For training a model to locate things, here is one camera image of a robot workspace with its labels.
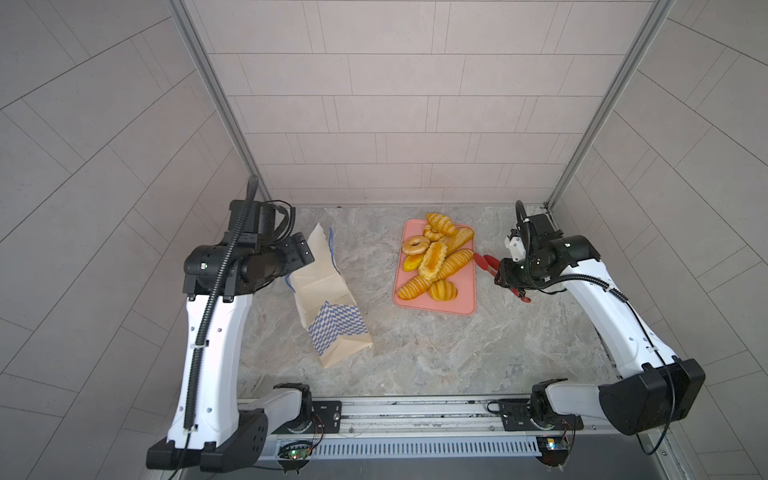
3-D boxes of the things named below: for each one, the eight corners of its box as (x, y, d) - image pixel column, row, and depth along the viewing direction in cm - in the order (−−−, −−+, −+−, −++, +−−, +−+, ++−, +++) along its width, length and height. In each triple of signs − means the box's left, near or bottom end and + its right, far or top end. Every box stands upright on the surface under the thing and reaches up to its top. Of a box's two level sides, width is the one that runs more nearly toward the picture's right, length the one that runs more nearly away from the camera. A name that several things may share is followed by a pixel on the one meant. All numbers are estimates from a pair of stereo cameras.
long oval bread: (446, 259, 103) (447, 252, 99) (436, 248, 106) (437, 240, 102) (476, 243, 107) (478, 235, 104) (465, 233, 110) (468, 225, 107)
